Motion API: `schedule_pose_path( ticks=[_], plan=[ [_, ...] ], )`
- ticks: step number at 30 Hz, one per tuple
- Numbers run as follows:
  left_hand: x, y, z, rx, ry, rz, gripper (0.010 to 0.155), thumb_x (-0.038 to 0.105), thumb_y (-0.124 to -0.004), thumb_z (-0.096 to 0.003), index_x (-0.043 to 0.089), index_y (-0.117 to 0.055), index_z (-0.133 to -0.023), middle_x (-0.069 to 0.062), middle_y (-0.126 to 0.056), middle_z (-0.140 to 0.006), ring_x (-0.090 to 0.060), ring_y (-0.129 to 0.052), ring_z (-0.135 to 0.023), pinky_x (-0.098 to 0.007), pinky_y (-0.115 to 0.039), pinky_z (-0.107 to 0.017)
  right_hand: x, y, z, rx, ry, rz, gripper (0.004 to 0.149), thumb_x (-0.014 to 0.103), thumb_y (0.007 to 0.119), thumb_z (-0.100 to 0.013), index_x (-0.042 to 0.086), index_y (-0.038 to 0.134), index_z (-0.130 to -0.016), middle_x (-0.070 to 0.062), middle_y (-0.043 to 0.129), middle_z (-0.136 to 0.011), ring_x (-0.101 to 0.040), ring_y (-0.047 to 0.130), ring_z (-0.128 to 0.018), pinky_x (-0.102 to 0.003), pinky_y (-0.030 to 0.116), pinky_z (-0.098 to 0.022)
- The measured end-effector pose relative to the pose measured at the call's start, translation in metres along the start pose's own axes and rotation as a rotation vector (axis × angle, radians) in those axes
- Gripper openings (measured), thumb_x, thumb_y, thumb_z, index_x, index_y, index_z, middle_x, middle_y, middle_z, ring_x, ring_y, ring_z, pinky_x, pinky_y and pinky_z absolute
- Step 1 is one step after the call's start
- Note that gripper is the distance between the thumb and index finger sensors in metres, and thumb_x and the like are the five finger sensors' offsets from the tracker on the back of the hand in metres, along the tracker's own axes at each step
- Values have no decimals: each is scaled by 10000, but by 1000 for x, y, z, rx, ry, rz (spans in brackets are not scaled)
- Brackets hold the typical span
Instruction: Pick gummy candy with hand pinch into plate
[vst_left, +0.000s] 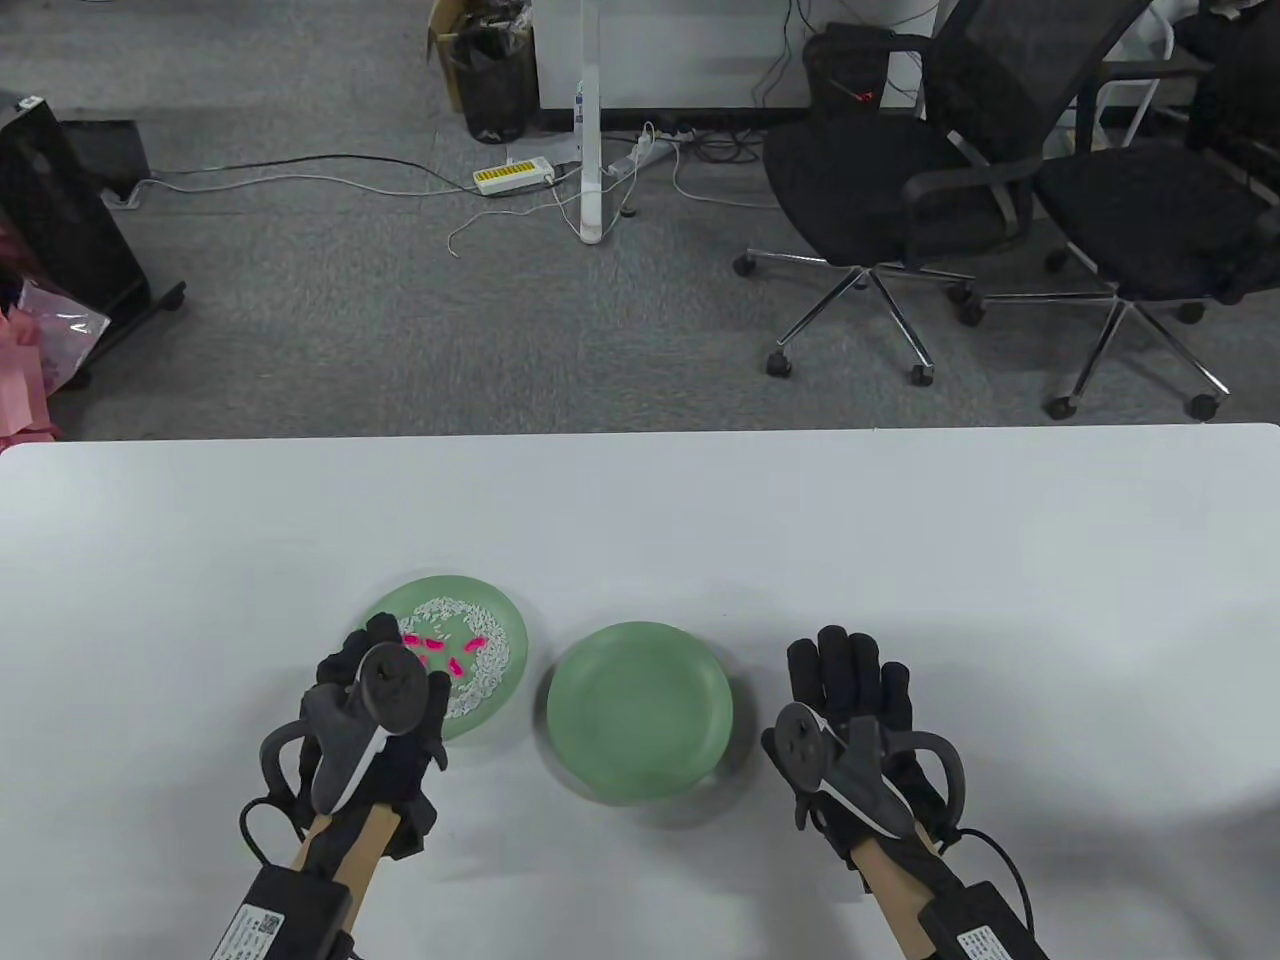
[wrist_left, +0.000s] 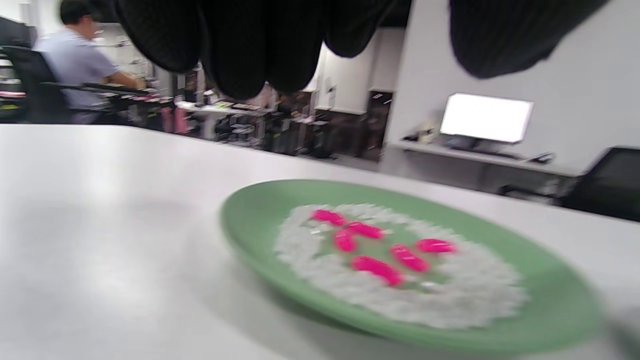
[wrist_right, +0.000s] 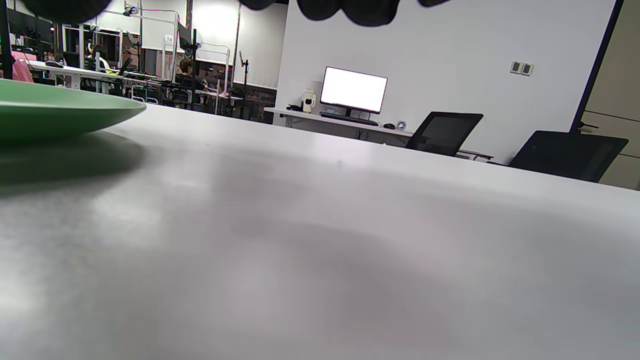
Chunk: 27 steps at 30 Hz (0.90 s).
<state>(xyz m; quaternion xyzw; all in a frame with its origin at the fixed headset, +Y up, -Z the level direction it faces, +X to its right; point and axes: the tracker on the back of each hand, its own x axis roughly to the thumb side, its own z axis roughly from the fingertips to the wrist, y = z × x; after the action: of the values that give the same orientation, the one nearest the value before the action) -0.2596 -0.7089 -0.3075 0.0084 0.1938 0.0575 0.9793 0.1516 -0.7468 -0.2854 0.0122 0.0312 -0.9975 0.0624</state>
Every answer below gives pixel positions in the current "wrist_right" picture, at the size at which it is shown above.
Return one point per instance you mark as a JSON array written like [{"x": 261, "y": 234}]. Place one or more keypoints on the white jug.
[{"x": 309, "y": 101}]

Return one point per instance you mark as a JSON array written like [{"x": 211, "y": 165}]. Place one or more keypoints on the beige door with dark frame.
[{"x": 617, "y": 90}]

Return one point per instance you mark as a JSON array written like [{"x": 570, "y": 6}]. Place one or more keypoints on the black mesh office chair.
[
  {"x": 442, "y": 134},
  {"x": 567, "y": 155}
]

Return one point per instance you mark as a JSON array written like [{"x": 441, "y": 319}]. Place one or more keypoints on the white metal frame rig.
[{"x": 150, "y": 30}]

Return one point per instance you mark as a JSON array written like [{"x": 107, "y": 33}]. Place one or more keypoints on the black vertical pole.
[{"x": 5, "y": 40}]

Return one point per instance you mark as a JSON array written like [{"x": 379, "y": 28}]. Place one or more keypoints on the small round silver speaker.
[{"x": 401, "y": 125}]

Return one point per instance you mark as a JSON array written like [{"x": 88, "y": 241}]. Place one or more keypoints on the black keyboard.
[{"x": 349, "y": 119}]

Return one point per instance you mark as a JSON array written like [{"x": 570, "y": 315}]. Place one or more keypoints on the person's right hand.
[{"x": 367, "y": 10}]

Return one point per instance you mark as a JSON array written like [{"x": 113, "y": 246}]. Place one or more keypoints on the computer monitor with white screen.
[{"x": 353, "y": 90}]

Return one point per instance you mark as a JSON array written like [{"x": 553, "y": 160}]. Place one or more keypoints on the grey wall switch panel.
[
  {"x": 527, "y": 69},
  {"x": 516, "y": 67}
]

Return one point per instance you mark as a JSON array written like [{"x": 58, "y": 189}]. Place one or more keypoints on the black tripod stand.
[{"x": 244, "y": 85}]

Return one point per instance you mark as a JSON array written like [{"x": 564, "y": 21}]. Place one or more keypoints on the long white workbench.
[{"x": 75, "y": 74}]

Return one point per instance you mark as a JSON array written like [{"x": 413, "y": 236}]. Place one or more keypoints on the white wall desk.
[{"x": 320, "y": 122}]

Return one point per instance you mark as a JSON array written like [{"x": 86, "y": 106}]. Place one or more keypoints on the green plate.
[{"x": 55, "y": 112}]

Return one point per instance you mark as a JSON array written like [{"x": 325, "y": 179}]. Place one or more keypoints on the pink cloth object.
[{"x": 21, "y": 69}]

